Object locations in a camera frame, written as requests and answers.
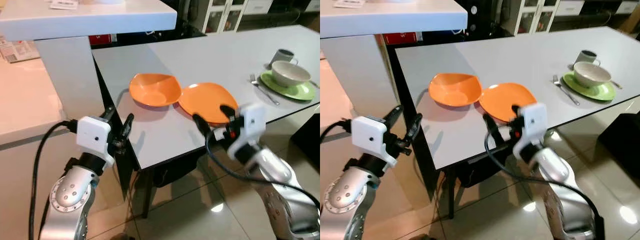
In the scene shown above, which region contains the silver fork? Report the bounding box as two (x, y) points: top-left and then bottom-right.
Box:
(249, 73), (281, 106)
(552, 74), (582, 106)

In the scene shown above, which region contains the orange plate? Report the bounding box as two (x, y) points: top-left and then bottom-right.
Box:
(178, 82), (240, 126)
(479, 82), (538, 124)

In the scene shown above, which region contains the orange bowl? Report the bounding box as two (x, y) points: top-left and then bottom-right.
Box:
(428, 73), (483, 107)
(129, 73), (182, 108)

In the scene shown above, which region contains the black stool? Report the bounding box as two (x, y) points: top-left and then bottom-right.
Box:
(150, 162), (201, 188)
(456, 160), (501, 188)

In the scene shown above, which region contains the black table leg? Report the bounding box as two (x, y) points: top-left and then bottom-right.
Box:
(446, 167), (457, 219)
(141, 169), (154, 219)

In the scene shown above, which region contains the white bowl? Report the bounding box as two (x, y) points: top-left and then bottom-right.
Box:
(573, 61), (612, 89)
(271, 61), (311, 88)

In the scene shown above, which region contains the green plate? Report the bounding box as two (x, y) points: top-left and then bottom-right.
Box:
(260, 70), (317, 102)
(562, 71), (617, 102)

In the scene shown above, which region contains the black box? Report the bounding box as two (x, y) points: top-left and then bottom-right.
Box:
(597, 114), (640, 176)
(291, 112), (321, 171)

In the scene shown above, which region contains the grey mug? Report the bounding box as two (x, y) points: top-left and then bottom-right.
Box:
(270, 48), (299, 68)
(573, 50), (602, 68)

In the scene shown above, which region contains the white counter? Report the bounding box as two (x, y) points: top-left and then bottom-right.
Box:
(320, 0), (469, 118)
(0, 0), (178, 121)

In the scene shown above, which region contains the white glass door cabinet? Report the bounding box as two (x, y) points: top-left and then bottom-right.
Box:
(502, 0), (640, 36)
(202, 0), (274, 34)

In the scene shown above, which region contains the printed cardboard package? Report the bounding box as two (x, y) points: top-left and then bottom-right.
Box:
(0, 36), (41, 64)

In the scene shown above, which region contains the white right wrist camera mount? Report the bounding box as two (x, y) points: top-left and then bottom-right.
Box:
(512, 102), (549, 161)
(212, 103), (267, 161)

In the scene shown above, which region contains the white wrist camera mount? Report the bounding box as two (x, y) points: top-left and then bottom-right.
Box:
(212, 103), (267, 161)
(351, 116), (390, 163)
(76, 116), (116, 167)
(512, 102), (549, 161)

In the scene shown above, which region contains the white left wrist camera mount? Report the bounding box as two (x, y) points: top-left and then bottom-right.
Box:
(351, 116), (390, 163)
(76, 116), (116, 167)

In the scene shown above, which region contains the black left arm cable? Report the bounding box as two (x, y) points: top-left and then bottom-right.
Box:
(320, 118), (353, 143)
(29, 120), (78, 240)

